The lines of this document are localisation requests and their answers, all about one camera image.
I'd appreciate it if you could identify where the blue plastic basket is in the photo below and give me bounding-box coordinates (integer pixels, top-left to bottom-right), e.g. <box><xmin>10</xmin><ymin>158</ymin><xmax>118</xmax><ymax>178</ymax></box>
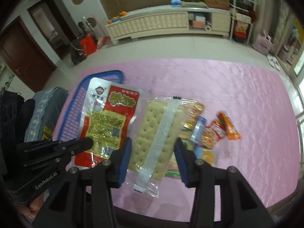
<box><xmin>53</xmin><ymin>70</ymin><xmax>124</xmax><ymax>142</ymax></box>

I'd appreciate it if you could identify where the blue doublemint gum pack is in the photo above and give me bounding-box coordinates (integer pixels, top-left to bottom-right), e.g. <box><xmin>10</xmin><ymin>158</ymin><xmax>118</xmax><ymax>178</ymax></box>
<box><xmin>190</xmin><ymin>116</ymin><xmax>207</xmax><ymax>145</ymax></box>

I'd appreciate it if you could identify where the clear pack orange cookie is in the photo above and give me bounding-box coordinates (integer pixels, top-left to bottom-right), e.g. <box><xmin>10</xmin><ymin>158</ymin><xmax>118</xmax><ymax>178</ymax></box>
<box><xmin>193</xmin><ymin>145</ymin><xmax>218</xmax><ymax>166</ymax></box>

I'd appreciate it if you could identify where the orange long snack bag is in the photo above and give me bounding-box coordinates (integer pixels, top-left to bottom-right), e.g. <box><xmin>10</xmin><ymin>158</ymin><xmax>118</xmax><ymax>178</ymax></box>
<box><xmin>217</xmin><ymin>111</ymin><xmax>241</xmax><ymax>140</ymax></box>

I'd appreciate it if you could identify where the green cracker pack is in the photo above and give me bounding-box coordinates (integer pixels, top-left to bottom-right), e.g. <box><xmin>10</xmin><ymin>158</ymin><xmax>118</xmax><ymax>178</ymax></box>
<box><xmin>166</xmin><ymin>129</ymin><xmax>193</xmax><ymax>178</ymax></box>

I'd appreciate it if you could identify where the cardboard box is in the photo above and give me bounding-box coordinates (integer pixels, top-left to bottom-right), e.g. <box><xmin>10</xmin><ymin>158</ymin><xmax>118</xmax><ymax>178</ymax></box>
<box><xmin>203</xmin><ymin>0</ymin><xmax>230</xmax><ymax>10</ymax></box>

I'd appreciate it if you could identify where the pink shopping bag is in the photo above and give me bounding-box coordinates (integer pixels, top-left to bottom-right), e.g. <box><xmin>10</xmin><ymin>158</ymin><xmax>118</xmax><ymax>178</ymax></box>
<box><xmin>252</xmin><ymin>30</ymin><xmax>274</xmax><ymax>56</ymax></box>

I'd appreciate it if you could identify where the red small snack pouch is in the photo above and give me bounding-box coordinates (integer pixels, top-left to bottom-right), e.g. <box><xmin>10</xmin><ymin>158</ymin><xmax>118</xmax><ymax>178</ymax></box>
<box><xmin>201</xmin><ymin>119</ymin><xmax>226</xmax><ymax>149</ymax></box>

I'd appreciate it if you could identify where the pink quilted cloth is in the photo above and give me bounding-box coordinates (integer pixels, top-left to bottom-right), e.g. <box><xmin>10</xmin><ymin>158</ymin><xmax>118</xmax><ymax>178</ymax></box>
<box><xmin>50</xmin><ymin>58</ymin><xmax>301</xmax><ymax>222</ymax></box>

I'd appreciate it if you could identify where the red yellow snack pouch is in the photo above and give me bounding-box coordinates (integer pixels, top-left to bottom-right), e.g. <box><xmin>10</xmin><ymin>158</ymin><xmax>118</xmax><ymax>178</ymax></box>
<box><xmin>74</xmin><ymin>77</ymin><xmax>143</xmax><ymax>168</ymax></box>

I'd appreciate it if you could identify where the cream tv cabinet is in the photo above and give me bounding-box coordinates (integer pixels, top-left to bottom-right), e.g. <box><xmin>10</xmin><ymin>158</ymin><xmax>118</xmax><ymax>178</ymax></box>
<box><xmin>105</xmin><ymin>5</ymin><xmax>231</xmax><ymax>45</ymax></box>

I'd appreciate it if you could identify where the person's left hand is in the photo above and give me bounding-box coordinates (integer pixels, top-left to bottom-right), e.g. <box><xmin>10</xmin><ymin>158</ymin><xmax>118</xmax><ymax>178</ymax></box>
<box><xmin>13</xmin><ymin>193</ymin><xmax>44</xmax><ymax>220</ymax></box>

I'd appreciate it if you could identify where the brown wooden door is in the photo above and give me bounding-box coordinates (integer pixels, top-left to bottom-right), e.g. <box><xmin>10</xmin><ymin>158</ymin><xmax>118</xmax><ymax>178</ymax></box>
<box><xmin>1</xmin><ymin>17</ymin><xmax>57</xmax><ymax>93</ymax></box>

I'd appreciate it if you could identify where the grey lace-trimmed cushion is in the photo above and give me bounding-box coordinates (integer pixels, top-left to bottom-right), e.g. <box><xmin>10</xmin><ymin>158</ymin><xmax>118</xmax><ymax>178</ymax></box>
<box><xmin>24</xmin><ymin>87</ymin><xmax>68</xmax><ymax>143</ymax></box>

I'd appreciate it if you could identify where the clear cracker pack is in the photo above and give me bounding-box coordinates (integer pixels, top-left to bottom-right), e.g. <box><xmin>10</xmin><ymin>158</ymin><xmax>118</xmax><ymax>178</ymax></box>
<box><xmin>126</xmin><ymin>96</ymin><xmax>191</xmax><ymax>198</ymax></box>

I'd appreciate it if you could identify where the red bag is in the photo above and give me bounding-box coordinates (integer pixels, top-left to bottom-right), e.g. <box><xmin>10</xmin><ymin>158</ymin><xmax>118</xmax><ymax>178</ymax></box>
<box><xmin>79</xmin><ymin>34</ymin><xmax>97</xmax><ymax>56</ymax></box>

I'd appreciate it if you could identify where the yellow noodle snack pouch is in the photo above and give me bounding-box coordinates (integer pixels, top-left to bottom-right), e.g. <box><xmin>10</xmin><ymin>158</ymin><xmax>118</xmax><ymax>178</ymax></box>
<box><xmin>183</xmin><ymin>99</ymin><xmax>205</xmax><ymax>130</ymax></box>

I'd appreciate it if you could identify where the white metal shelf rack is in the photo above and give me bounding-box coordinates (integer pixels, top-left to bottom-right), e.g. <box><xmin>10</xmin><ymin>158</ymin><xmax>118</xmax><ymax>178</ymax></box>
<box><xmin>229</xmin><ymin>0</ymin><xmax>257</xmax><ymax>44</ymax></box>

